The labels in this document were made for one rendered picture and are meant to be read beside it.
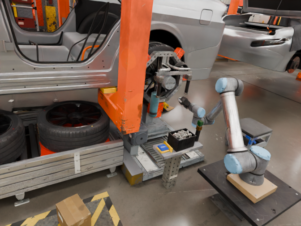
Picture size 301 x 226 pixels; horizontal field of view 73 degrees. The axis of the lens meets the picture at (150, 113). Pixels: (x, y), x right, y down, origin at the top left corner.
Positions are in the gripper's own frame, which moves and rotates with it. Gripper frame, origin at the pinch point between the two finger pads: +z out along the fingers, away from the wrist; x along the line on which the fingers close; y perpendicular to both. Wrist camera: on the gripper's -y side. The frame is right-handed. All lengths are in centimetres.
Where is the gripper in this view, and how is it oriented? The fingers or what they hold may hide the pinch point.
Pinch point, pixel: (178, 97)
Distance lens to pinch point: 230.1
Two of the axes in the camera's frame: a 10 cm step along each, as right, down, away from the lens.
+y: 5.2, 5.4, 6.6
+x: 6.9, -7.2, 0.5
